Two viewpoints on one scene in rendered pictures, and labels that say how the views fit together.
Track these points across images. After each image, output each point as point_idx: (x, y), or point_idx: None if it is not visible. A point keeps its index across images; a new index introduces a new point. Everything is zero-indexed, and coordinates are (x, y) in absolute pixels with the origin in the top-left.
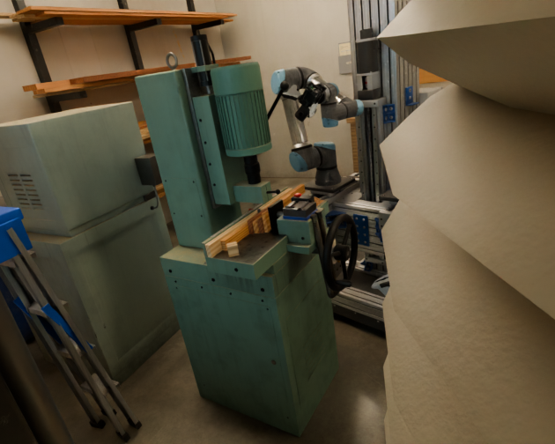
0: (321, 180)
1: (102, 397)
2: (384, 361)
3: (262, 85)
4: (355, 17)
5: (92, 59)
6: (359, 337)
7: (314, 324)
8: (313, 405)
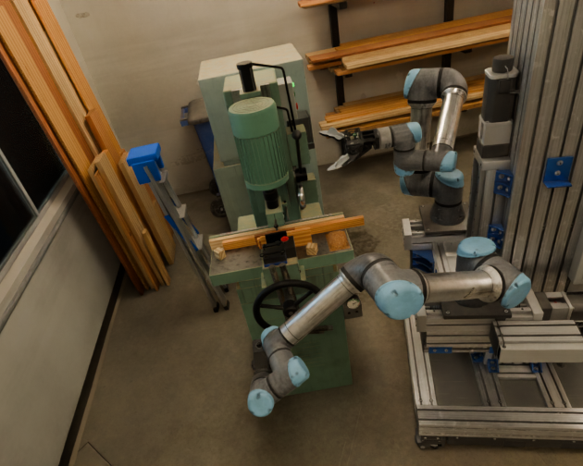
0: (431, 212)
1: (201, 280)
2: (386, 414)
3: (264, 133)
4: (514, 26)
5: None
6: (402, 378)
7: (304, 338)
8: (295, 389)
